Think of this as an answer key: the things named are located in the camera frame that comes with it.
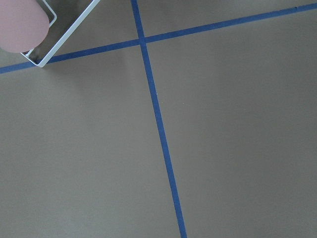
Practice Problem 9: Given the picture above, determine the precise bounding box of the pink cup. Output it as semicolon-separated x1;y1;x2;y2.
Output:
0;0;50;53

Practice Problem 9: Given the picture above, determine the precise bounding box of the white wire cup rack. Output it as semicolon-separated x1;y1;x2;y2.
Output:
21;0;100;67

